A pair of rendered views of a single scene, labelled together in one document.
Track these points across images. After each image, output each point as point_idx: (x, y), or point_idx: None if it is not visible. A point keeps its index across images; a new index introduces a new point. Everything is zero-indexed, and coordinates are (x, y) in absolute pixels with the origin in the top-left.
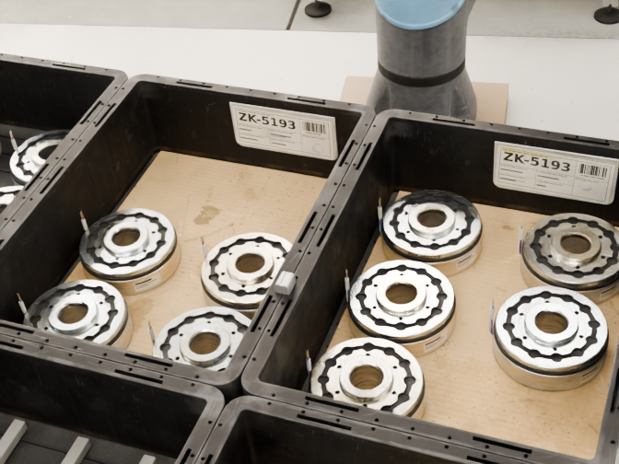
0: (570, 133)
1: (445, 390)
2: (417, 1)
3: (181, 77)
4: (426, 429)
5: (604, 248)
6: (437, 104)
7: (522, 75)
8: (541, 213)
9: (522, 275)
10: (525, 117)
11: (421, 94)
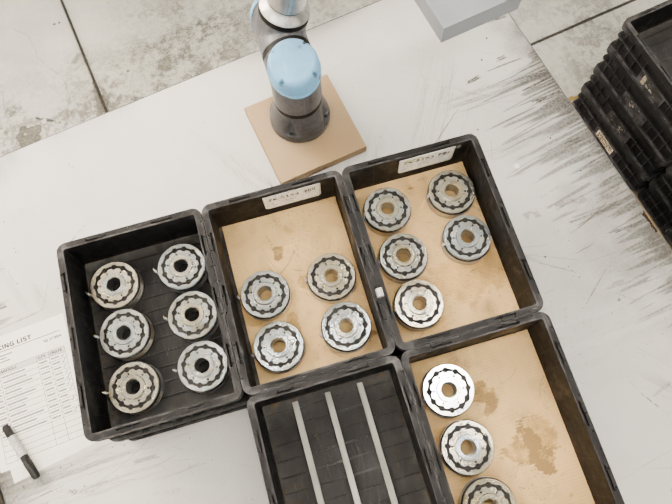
0: (370, 89)
1: (441, 284)
2: (305, 86)
3: (147, 147)
4: (476, 325)
5: (462, 185)
6: (318, 117)
7: (324, 60)
8: (418, 172)
9: (433, 211)
10: (343, 88)
11: (310, 118)
